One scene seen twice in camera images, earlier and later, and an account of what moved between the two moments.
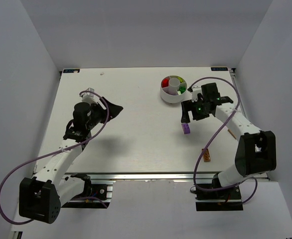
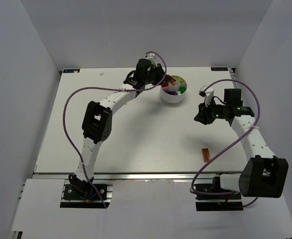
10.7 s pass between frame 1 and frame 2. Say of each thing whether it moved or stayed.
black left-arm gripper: moved
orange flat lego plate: stayed
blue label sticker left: stayed
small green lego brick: stayed
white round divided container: stayed
